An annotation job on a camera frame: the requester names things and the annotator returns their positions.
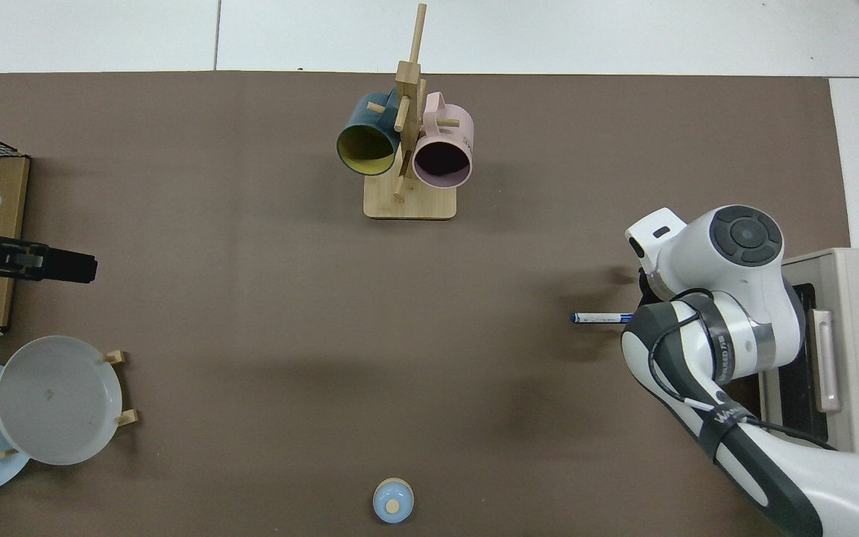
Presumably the grey plate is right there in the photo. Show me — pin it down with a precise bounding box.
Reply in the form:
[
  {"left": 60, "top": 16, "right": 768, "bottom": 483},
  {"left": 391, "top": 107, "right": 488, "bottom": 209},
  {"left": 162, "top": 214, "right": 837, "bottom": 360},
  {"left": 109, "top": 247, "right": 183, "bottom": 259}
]
[{"left": 0, "top": 336, "right": 123, "bottom": 466}]

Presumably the wooden plate rack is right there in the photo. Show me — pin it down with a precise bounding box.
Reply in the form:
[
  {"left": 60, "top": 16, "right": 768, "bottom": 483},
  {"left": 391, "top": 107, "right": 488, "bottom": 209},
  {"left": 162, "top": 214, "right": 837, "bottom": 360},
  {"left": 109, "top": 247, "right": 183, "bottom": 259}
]
[{"left": 0, "top": 349, "right": 139, "bottom": 457}]

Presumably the wooden cup stand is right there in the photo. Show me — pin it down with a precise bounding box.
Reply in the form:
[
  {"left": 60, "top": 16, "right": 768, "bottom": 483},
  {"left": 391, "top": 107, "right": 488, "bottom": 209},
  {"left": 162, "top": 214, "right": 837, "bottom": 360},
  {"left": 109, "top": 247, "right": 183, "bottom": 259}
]
[{"left": 364, "top": 3, "right": 457, "bottom": 220}]

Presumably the pink cup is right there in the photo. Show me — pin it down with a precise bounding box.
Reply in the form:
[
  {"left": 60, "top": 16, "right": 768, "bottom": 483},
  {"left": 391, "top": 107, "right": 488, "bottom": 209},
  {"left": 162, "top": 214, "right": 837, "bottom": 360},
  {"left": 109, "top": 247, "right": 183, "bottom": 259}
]
[{"left": 412, "top": 92, "right": 474, "bottom": 189}]

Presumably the brown table cloth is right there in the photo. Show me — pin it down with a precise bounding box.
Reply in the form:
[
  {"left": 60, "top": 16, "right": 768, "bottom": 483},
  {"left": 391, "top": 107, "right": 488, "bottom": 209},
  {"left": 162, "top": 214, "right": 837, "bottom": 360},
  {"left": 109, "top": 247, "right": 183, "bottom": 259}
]
[{"left": 0, "top": 71, "right": 852, "bottom": 537}]

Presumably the small blue round thing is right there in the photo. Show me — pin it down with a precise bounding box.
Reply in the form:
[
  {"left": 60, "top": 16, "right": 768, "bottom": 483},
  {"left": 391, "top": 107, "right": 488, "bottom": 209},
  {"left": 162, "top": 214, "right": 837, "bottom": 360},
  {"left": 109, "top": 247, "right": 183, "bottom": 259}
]
[{"left": 373, "top": 478, "right": 415, "bottom": 524}]

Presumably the dark blue cup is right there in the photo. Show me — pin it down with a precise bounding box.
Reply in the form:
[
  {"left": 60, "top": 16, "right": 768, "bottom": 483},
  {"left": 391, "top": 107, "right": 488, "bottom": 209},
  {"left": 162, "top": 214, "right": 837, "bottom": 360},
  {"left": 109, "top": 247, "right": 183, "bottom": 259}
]
[{"left": 336, "top": 91, "right": 402, "bottom": 177}]

